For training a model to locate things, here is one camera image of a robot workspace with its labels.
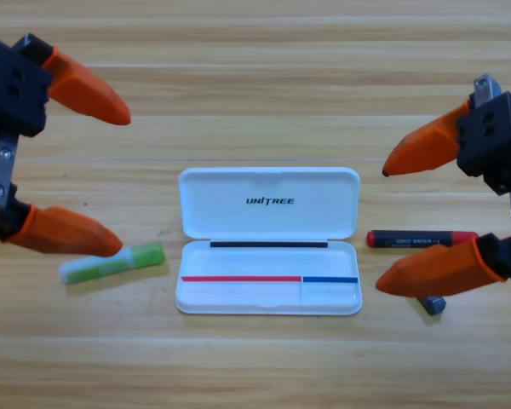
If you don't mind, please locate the green white glue stick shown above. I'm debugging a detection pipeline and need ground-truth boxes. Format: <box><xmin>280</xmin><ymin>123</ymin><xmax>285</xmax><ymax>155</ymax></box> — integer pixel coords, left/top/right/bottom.
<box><xmin>58</xmin><ymin>241</ymin><xmax>166</xmax><ymax>285</ymax></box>

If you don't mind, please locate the black red marker pen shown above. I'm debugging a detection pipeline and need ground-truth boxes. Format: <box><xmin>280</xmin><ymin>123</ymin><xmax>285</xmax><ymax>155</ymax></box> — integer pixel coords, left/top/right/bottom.
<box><xmin>365</xmin><ymin>229</ymin><xmax>480</xmax><ymax>251</ymax></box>

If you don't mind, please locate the white Unitree pencil case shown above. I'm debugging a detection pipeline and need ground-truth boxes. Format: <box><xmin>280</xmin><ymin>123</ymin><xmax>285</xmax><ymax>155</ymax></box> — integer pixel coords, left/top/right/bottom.
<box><xmin>175</xmin><ymin>166</ymin><xmax>363</xmax><ymax>316</ymax></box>

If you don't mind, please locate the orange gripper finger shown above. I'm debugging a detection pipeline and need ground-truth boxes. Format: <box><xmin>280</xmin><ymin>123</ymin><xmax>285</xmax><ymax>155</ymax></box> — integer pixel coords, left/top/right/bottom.
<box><xmin>374</xmin><ymin>236</ymin><xmax>508</xmax><ymax>298</ymax></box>
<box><xmin>42</xmin><ymin>45</ymin><xmax>132</xmax><ymax>127</ymax></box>
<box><xmin>382</xmin><ymin>100</ymin><xmax>474</xmax><ymax>178</ymax></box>
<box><xmin>6</xmin><ymin>204</ymin><xmax>123</xmax><ymax>258</ymax></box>

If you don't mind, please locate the dark grey eraser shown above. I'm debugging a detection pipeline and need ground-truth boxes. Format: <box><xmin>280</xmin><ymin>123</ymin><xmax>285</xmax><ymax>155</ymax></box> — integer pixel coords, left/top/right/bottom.
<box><xmin>416</xmin><ymin>296</ymin><xmax>447</xmax><ymax>316</ymax></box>

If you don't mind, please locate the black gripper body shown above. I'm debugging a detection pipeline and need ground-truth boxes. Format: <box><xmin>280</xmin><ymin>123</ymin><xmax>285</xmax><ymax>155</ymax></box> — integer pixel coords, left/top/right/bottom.
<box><xmin>455</xmin><ymin>72</ymin><xmax>511</xmax><ymax>282</ymax></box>
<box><xmin>0</xmin><ymin>32</ymin><xmax>55</xmax><ymax>243</ymax></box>

